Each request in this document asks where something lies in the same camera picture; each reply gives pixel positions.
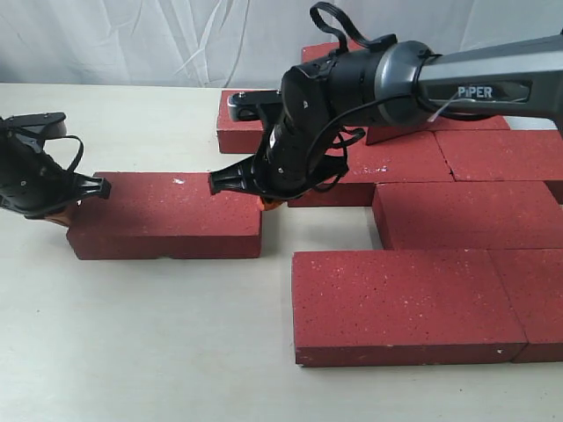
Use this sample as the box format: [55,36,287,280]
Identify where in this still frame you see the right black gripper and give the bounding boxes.
[208,64,347,211]

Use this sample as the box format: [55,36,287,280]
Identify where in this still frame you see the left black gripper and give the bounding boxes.
[1,129,112,228]

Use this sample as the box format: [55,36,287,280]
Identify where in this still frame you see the right grey Piper arm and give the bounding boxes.
[208,35,562,208]

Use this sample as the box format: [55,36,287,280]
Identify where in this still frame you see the back base red brick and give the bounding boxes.
[216,90,263,154]

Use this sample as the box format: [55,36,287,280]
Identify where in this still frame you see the front large red brick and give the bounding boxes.
[291,250,528,367]

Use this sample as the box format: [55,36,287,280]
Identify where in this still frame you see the grey fabric backdrop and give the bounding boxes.
[1,1,562,88]

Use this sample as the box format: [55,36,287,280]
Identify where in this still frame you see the white plastic tray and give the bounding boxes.
[504,116,557,130]

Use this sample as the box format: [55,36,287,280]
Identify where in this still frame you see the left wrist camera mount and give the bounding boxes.
[1,112,67,140]

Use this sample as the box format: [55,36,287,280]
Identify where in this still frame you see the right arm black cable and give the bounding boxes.
[305,2,445,193]

